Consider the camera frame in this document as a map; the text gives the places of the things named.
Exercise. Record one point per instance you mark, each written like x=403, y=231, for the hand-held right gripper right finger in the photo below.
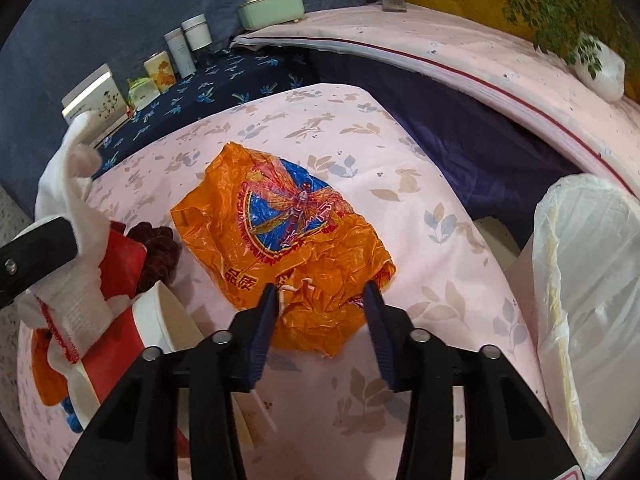
x=378, y=335

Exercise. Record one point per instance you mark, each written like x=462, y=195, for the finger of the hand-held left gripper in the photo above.
x=35, y=260

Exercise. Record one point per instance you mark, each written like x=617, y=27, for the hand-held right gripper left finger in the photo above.
x=265, y=330

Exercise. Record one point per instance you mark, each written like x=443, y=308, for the white cotton glove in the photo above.
x=85, y=220

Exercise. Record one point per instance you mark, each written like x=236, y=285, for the orange plastic bag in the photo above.
x=47, y=380
x=300, y=270

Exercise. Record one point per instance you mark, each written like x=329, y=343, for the trash bin with white liner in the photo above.
x=590, y=285

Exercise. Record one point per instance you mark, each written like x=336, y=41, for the red and white paper cup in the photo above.
x=160, y=310

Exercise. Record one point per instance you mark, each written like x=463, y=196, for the pink rabbit-print blanket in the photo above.
x=400, y=220

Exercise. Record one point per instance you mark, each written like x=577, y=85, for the dark red scrunchie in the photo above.
x=160, y=250

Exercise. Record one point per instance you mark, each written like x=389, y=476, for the white flower-print box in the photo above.
x=107, y=102

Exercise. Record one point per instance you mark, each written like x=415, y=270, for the pale green packet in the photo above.
x=145, y=97

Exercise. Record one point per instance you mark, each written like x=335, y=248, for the green patterned packet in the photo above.
x=137, y=82

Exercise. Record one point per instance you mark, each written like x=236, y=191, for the dark purple cloth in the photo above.
x=475, y=150

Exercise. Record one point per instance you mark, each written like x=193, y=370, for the yellow floral can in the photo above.
x=159, y=72

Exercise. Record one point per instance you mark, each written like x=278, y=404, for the dark blue dragonfly-print cloth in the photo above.
x=225, y=85

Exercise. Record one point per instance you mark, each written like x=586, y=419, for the white tube bottle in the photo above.
x=180, y=55

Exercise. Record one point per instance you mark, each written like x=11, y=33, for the blue-grey cloth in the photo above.
x=125, y=5

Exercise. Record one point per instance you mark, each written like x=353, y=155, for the white jar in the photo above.
x=196, y=32

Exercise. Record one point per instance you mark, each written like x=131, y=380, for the pink sheet with red stripe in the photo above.
x=450, y=45

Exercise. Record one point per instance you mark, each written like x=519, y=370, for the mint green box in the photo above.
x=270, y=10

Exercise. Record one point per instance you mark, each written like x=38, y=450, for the potted plant in white pot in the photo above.
x=605, y=72

